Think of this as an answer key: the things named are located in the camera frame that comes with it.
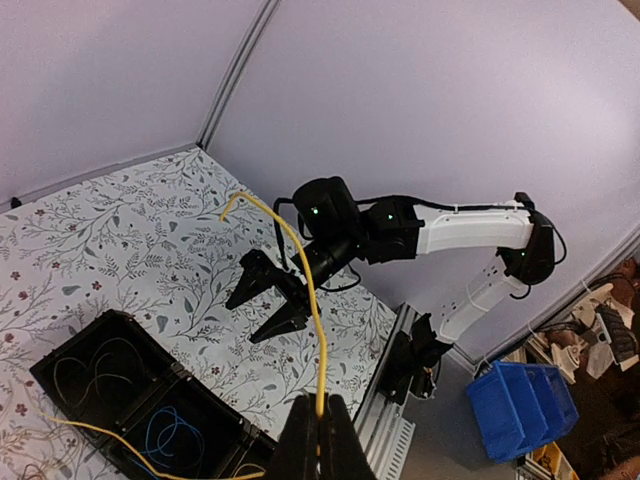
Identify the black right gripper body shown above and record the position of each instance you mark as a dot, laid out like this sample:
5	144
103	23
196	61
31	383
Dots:
324	263

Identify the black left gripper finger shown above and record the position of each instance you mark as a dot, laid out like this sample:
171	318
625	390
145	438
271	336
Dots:
288	318
259	273
295	456
341	455

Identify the blue storage bin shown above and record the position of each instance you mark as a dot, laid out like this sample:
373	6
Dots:
520	407

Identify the black three-compartment bin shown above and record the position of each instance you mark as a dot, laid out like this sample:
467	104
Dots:
143	410

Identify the right aluminium corner post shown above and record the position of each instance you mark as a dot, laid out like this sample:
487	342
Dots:
235	69

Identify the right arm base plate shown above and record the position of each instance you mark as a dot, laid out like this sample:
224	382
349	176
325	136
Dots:
411	362

